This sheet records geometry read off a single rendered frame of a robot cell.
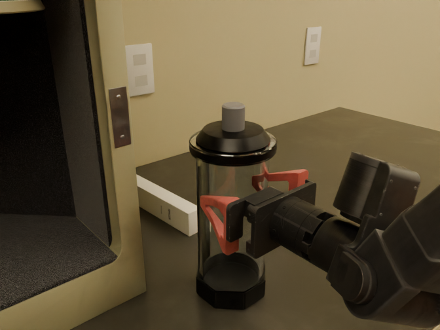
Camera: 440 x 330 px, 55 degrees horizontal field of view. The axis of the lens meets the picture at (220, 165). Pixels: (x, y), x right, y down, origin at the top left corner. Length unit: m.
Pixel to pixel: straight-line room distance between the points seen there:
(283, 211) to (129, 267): 0.24
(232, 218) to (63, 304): 0.24
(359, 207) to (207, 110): 0.79
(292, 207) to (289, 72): 0.93
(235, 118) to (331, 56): 1.05
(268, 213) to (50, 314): 0.29
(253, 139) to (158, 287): 0.27
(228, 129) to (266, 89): 0.80
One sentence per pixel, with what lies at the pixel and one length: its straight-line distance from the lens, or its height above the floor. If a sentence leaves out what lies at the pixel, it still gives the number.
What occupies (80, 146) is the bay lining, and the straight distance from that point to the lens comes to 0.58.
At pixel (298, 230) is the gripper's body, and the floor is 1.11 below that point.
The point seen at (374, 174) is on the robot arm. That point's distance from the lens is 0.41.
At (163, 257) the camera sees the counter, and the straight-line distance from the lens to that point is 0.70.
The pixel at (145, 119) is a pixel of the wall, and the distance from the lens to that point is 1.04.
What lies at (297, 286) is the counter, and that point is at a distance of 0.64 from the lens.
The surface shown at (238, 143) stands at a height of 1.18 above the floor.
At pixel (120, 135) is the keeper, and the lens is 0.51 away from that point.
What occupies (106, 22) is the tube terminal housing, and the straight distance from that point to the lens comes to 0.48.
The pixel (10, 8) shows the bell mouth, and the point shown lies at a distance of 0.47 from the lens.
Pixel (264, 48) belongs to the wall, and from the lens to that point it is 1.26.
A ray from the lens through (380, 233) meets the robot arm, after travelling 0.37.
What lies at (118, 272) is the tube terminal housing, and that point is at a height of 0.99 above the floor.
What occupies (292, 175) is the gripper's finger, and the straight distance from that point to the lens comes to 0.53.
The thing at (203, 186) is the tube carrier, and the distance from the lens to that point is 0.51.
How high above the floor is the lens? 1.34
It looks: 23 degrees down
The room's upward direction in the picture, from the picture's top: straight up
